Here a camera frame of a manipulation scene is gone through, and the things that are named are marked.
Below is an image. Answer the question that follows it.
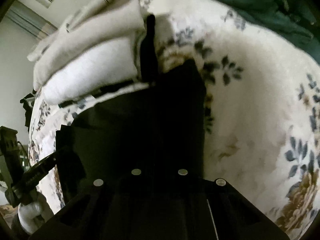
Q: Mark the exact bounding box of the black striped sweater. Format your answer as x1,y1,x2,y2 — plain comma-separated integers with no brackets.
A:
56,59,206,202

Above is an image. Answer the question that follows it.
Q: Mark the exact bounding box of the black clothes pile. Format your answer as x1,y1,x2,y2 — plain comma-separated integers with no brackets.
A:
20,90,36,130

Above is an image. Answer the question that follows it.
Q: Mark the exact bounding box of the white gloved left hand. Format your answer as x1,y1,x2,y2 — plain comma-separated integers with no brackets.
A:
11,192,54,239

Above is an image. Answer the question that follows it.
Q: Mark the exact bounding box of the floral bed blanket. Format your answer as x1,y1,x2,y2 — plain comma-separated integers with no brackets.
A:
29,0,319,239

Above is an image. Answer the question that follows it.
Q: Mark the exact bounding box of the white folded garment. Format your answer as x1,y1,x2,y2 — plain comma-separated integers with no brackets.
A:
41,36,138,105

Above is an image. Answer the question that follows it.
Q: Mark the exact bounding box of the left teal curtain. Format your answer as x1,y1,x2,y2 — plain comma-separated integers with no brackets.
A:
5,1,57,40

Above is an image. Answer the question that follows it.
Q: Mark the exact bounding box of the beige folded garment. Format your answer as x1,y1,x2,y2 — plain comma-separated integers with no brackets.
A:
27,0,144,90

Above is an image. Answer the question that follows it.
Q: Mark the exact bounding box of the dark green plush blanket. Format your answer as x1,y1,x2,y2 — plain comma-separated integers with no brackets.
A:
217,0,319,62

